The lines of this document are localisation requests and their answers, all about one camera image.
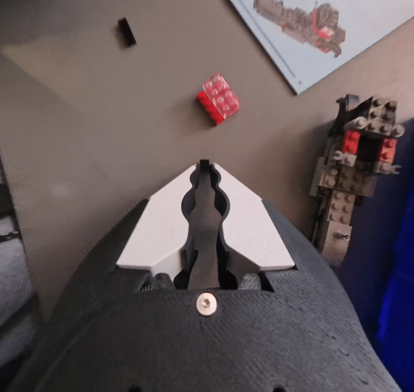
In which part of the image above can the red and clear brick block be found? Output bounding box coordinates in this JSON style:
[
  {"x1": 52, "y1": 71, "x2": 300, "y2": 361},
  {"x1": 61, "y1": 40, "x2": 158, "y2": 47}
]
[{"x1": 196, "y1": 72, "x2": 240, "y2": 126}]

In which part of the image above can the grey desk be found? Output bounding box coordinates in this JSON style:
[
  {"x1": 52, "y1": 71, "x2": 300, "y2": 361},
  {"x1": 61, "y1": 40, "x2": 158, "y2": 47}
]
[{"x1": 0, "y1": 0, "x2": 414, "y2": 321}]

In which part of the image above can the dark grey toy brick model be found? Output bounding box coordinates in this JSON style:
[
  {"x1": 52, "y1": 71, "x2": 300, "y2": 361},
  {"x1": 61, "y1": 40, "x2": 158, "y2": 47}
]
[{"x1": 309, "y1": 94, "x2": 406, "y2": 263}]

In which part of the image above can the large blue plastic bin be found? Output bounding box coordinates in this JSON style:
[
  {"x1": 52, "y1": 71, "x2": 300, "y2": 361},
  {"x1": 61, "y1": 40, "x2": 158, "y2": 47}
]
[{"x1": 375, "y1": 117, "x2": 414, "y2": 386}]

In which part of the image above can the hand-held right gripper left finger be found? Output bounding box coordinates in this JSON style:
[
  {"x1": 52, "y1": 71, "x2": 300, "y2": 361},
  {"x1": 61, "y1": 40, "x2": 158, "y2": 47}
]
[{"x1": 115, "y1": 164, "x2": 202, "y2": 290}]

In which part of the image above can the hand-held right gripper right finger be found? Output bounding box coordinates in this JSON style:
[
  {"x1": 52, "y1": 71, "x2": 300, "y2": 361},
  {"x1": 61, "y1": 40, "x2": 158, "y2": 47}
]
[{"x1": 210, "y1": 163, "x2": 296, "y2": 290}]

